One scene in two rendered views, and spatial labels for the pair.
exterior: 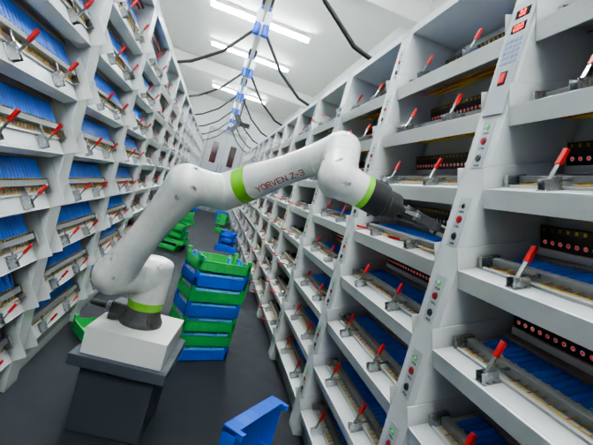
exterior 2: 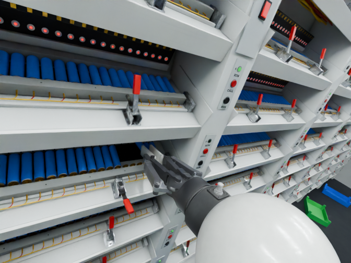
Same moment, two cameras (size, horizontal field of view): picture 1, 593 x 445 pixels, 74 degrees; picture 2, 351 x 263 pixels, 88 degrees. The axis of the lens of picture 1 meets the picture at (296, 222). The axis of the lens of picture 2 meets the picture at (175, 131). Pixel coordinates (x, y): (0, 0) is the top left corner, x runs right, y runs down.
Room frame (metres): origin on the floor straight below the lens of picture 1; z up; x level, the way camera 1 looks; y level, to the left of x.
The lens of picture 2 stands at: (1.27, -0.02, 1.26)
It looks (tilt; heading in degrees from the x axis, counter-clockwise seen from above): 25 degrees down; 242
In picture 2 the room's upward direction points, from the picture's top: 17 degrees clockwise
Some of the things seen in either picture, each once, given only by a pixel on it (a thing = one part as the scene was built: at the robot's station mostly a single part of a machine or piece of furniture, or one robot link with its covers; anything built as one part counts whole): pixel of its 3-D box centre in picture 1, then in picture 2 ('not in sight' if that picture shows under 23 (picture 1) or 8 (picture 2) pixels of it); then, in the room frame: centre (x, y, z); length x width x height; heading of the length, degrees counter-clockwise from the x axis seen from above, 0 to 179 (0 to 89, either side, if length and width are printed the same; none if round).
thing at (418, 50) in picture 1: (370, 240); not in sight; (1.67, -0.32, 0.87); 0.20 x 0.09 x 1.75; 103
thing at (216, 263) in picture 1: (218, 260); not in sight; (2.10, 0.34, 0.52); 0.30 x 0.20 x 0.08; 125
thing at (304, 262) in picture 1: (325, 222); not in sight; (2.35, -0.16, 0.87); 0.20 x 0.09 x 1.75; 103
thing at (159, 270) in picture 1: (148, 282); not in sight; (1.39, 0.45, 0.52); 0.16 x 0.13 x 0.19; 152
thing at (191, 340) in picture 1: (198, 330); not in sight; (2.10, 0.34, 0.12); 0.30 x 0.20 x 0.08; 125
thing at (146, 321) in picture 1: (128, 310); not in sight; (1.40, 0.50, 0.40); 0.26 x 0.15 x 0.06; 88
